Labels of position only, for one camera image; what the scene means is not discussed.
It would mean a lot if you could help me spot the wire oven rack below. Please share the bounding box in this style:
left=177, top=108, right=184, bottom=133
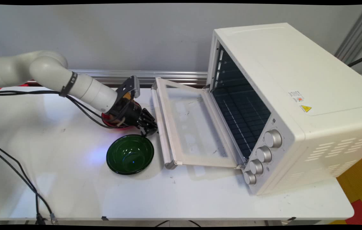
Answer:
left=213, top=85, right=271, bottom=158

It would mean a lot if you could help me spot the white label sticker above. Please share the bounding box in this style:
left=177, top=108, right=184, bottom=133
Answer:
left=288, top=91, right=304, bottom=103

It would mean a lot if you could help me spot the black cable under table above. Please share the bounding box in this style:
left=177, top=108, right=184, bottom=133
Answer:
left=154, top=220, right=201, bottom=227

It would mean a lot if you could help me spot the yellow foam floor mat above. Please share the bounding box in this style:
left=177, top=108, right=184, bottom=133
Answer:
left=330, top=156, right=362, bottom=224

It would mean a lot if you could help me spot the glass toaster oven door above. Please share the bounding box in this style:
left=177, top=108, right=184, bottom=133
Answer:
left=155, top=77, right=247, bottom=170

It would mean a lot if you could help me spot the red foam floor mat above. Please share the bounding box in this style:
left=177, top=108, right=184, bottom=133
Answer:
left=346, top=200, right=362, bottom=225

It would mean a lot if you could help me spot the green bowl with black rim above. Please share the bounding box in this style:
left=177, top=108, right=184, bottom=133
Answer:
left=106, top=134, right=154, bottom=175

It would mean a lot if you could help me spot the cream oven door handle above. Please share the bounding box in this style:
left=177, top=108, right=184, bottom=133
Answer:
left=151, top=80, right=177, bottom=170

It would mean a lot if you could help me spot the cream toaster oven body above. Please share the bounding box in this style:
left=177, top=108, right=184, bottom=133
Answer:
left=206, top=22, right=362, bottom=196

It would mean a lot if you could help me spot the aluminium wall rail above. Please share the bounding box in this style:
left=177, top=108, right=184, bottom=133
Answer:
left=69, top=70, right=208, bottom=86

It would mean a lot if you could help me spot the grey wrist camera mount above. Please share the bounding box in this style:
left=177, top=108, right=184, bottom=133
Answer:
left=116, top=76, right=140, bottom=100

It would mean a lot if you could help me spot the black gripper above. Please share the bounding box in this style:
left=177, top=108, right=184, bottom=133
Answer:
left=107, top=96, right=158, bottom=136

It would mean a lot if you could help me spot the aluminium frame post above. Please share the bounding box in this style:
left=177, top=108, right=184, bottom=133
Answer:
left=334, top=5, right=362, bottom=64

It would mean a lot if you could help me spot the large silver oven knob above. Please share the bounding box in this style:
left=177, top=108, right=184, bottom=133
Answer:
left=264, top=129, right=283, bottom=148

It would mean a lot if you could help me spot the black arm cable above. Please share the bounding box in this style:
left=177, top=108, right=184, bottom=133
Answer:
left=0, top=90, right=111, bottom=121
left=0, top=93, right=129, bottom=129

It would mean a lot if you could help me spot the black strap on arm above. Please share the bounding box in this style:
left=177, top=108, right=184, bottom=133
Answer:
left=59, top=72, right=78, bottom=97

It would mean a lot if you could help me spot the red bowl with black rim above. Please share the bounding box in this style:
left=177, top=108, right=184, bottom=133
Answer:
left=101, top=102, right=142, bottom=130

